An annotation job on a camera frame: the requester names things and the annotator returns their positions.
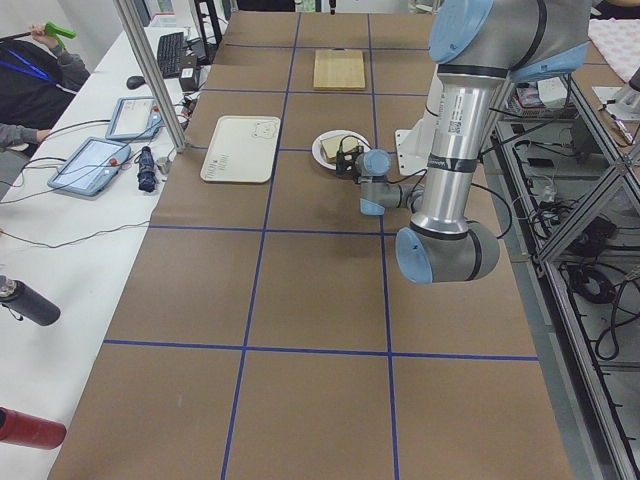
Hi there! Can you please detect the aluminium frame post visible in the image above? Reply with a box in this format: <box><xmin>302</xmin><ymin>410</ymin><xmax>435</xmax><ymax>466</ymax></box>
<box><xmin>114</xmin><ymin>0</ymin><xmax>187</xmax><ymax>153</ymax></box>

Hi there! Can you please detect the red bottle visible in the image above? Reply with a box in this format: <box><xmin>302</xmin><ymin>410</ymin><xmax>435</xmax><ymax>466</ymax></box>
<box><xmin>1</xmin><ymin>407</ymin><xmax>67</xmax><ymax>450</ymax></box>

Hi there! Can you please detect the small black box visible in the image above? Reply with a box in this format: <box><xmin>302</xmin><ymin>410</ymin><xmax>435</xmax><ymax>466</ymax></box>
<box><xmin>179</xmin><ymin>67</ymin><xmax>200</xmax><ymax>92</ymax></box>

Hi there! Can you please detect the bread slice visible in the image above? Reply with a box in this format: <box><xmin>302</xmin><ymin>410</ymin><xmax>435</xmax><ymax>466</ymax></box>
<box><xmin>320</xmin><ymin>135</ymin><xmax>363</xmax><ymax>164</ymax></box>

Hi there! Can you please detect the far teach pendant tablet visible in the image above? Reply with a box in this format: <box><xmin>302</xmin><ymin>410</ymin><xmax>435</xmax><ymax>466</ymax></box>
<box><xmin>105</xmin><ymin>97</ymin><xmax>162</xmax><ymax>141</ymax></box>

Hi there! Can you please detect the teach pendant tablet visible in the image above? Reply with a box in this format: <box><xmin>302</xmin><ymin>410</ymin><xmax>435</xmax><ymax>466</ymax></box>
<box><xmin>105</xmin><ymin>97</ymin><xmax>162</xmax><ymax>141</ymax></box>
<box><xmin>47</xmin><ymin>137</ymin><xmax>131</xmax><ymax>197</ymax></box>

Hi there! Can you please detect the black computer mouse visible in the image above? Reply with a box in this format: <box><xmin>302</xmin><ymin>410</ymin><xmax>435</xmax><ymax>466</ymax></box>
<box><xmin>126</xmin><ymin>75</ymin><xmax>146</xmax><ymax>90</ymax></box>

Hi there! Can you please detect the wooden cutting board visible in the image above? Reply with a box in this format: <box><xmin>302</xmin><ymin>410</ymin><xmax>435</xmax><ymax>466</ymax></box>
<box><xmin>313</xmin><ymin>49</ymin><xmax>366</xmax><ymax>91</ymax></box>

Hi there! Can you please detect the black keyboard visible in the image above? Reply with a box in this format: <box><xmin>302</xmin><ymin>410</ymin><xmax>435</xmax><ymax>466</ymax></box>
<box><xmin>156</xmin><ymin>32</ymin><xmax>185</xmax><ymax>78</ymax></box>

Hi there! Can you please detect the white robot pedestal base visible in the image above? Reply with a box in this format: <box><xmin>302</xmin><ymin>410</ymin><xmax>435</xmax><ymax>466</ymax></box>
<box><xmin>394</xmin><ymin>74</ymin><xmax>474</xmax><ymax>178</ymax></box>

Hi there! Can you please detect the white round plate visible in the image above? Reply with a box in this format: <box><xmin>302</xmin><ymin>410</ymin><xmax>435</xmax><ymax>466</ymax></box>
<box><xmin>311</xmin><ymin>129</ymin><xmax>371</xmax><ymax>170</ymax></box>

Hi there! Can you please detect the green handheld tool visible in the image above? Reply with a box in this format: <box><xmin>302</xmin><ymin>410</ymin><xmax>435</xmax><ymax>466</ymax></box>
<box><xmin>45</xmin><ymin>21</ymin><xmax>76</xmax><ymax>39</ymax></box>

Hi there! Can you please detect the cream bear tray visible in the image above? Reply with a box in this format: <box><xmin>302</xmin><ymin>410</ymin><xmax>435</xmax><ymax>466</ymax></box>
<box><xmin>200</xmin><ymin>115</ymin><xmax>281</xmax><ymax>184</ymax></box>

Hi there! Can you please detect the folded dark umbrella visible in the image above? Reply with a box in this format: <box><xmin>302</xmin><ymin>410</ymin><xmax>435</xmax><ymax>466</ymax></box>
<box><xmin>137</xmin><ymin>146</ymin><xmax>157</xmax><ymax>193</ymax></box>

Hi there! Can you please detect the seated person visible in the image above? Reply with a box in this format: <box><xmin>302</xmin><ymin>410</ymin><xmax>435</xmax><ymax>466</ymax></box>
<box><xmin>1</xmin><ymin>24</ymin><xmax>90</xmax><ymax>157</ymax></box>

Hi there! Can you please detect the near teach pendant tablet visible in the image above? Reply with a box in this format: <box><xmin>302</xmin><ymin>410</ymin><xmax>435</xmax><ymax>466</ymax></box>
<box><xmin>47</xmin><ymin>137</ymin><xmax>131</xmax><ymax>197</ymax></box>

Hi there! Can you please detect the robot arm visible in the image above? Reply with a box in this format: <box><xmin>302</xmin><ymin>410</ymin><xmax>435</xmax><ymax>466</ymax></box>
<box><xmin>395</xmin><ymin>1</ymin><xmax>592</xmax><ymax>284</ymax></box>

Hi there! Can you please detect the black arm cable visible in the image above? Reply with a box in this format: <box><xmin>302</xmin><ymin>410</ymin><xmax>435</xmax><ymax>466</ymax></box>
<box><xmin>337</xmin><ymin>132</ymin><xmax>514</xmax><ymax>240</ymax></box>

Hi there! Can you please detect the black bottle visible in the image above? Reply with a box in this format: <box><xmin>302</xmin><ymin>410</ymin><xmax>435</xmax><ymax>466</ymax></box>
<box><xmin>1</xmin><ymin>275</ymin><xmax>61</xmax><ymax>326</ymax></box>

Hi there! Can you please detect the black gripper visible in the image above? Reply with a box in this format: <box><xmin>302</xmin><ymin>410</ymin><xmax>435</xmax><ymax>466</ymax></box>
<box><xmin>349</xmin><ymin>153</ymin><xmax>365</xmax><ymax>183</ymax></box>

